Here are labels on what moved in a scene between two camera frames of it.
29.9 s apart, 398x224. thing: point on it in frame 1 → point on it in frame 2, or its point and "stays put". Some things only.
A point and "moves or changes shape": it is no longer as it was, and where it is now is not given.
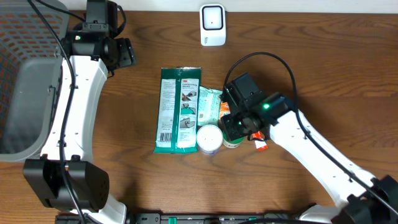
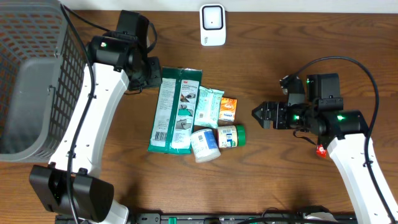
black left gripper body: [127, 55] → [152, 76]
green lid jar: [232, 144] moves or changes shape
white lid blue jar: [209, 138] moves or changes shape
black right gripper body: [237, 126] → [286, 117]
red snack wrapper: [259, 141] moves or changes shape
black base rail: [189, 218] stays put
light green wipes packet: [208, 109] stays put
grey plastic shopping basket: [30, 76] stays put
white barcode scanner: [212, 25] stays put
